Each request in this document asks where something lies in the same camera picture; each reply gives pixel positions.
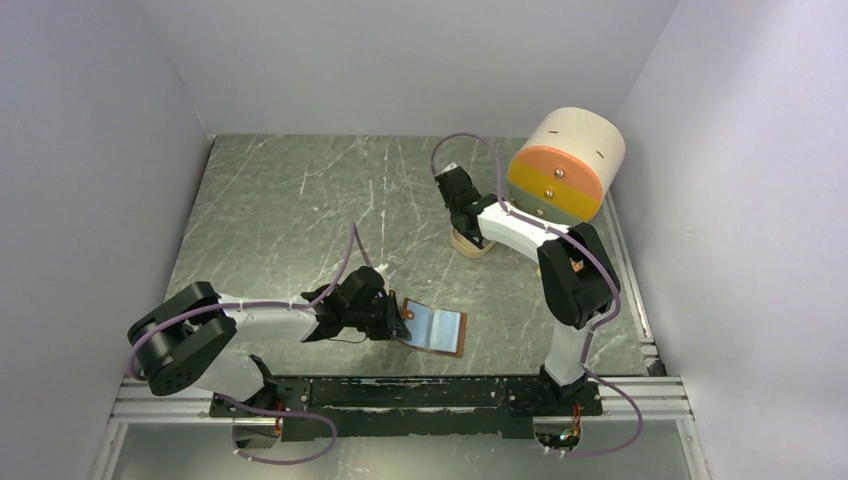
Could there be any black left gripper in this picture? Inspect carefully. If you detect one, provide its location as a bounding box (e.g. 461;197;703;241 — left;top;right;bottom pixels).
346;289;412;340

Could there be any beige plastic tray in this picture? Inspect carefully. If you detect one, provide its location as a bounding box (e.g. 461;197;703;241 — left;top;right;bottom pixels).
449;228;495;259

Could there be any brown leather card holder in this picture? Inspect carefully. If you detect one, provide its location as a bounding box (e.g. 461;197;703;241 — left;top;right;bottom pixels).
400;298;467;358

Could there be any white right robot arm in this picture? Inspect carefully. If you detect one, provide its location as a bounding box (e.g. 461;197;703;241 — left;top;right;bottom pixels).
431;164;620;414

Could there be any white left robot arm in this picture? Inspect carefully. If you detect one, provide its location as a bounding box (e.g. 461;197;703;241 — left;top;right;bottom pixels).
127;266;414;416

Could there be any round pastel drawer box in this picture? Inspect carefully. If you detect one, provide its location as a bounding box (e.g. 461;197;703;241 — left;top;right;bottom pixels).
506;107;626;225

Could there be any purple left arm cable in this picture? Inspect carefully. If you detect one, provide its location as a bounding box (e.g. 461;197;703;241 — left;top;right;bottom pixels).
127;221;399;466

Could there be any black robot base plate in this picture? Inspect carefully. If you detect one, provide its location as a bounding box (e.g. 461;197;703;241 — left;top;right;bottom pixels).
249;374;603;442

